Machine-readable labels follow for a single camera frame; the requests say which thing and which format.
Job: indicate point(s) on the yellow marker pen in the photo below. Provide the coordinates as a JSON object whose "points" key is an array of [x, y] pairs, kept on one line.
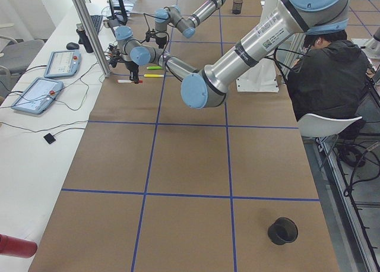
{"points": [[153, 75]]}

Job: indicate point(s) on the blue teach pendant far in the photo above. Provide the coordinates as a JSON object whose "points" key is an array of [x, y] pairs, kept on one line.
{"points": [[62, 64]]}

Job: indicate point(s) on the red marker pen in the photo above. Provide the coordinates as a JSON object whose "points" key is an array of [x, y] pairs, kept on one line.
{"points": [[129, 81]]}

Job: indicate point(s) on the black mesh pen cup near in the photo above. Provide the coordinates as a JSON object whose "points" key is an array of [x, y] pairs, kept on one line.
{"points": [[282, 231]]}

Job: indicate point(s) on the white chair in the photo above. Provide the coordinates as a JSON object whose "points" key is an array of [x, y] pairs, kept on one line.
{"points": [[312, 126]]}

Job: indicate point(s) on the blue teach pendant near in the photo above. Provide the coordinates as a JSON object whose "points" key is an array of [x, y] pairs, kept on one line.
{"points": [[38, 96]]}

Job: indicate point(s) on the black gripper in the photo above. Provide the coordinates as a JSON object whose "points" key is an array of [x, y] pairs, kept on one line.
{"points": [[131, 66], [161, 40]]}

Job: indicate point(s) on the small black square device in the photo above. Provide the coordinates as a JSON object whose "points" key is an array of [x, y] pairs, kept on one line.
{"points": [[49, 138]]}

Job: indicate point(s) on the black computer mouse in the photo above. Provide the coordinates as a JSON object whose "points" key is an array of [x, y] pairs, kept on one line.
{"points": [[72, 46]]}

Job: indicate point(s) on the seated person in black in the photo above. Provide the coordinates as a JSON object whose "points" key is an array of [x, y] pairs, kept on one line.
{"points": [[329, 80]]}

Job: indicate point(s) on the black monitor stand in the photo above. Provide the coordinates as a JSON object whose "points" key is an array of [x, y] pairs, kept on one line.
{"points": [[118, 16]]}

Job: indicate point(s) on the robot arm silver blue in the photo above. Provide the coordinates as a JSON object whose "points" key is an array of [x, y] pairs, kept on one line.
{"points": [[186, 26], [209, 86]]}

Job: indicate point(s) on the black water bottle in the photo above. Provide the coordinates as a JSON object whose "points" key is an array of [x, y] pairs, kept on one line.
{"points": [[84, 40]]}

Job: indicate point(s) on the black mesh pen cup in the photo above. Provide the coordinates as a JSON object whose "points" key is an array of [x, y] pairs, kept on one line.
{"points": [[282, 231], [237, 6]]}

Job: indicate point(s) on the black keyboard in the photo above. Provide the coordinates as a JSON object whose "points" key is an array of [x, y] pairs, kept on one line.
{"points": [[97, 21]]}

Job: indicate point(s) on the grey office chair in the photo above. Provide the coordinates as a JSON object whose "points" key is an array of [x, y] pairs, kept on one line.
{"points": [[16, 58]]}

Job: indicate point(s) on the blue teach pendant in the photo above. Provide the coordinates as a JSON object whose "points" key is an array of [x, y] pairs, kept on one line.
{"points": [[62, 64], [38, 96]]}

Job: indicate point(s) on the aluminium frame post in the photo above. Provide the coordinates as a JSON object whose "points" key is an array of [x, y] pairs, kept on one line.
{"points": [[83, 13]]}

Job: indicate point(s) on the brown paper table mat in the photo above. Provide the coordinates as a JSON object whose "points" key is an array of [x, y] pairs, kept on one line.
{"points": [[158, 186]]}

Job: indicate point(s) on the black mesh pen cup far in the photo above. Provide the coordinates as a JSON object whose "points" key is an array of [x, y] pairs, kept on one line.
{"points": [[237, 6]]}

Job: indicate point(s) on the red bottle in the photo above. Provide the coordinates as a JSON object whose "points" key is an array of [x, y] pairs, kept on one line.
{"points": [[16, 247]]}

